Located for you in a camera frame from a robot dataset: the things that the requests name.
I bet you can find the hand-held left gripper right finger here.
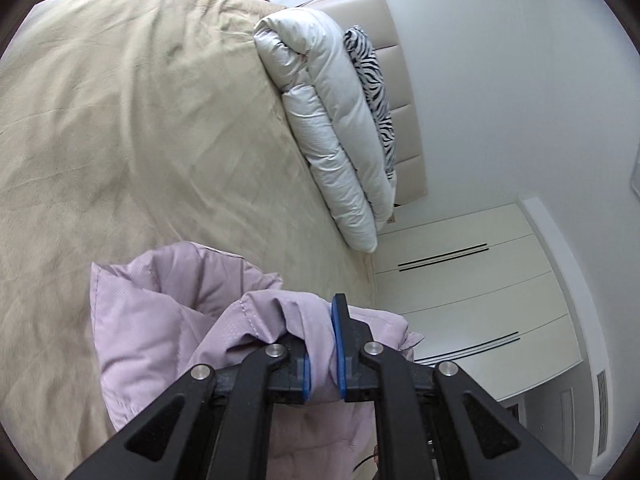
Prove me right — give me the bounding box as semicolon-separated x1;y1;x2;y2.
330;293;581;480

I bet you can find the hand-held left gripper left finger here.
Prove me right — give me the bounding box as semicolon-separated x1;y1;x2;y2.
64;344;314;480

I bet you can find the mauve quilted hooded jacket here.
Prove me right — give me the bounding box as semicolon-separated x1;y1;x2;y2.
90;241;426;480

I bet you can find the white wardrobe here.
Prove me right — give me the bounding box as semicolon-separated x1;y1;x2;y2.
372;197;587;403

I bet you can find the white folded duvet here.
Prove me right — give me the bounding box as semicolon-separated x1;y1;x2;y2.
252;7;399;254

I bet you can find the white air vent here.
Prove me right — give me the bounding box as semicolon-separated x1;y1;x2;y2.
594;367;609;459

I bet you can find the cream padded headboard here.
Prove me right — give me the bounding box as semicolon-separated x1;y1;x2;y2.
299;0;430;209

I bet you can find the zebra print pillow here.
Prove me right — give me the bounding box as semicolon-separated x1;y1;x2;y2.
342;25;399;177

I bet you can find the bed with beige sheet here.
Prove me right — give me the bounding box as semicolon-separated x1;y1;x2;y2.
0;0;381;480

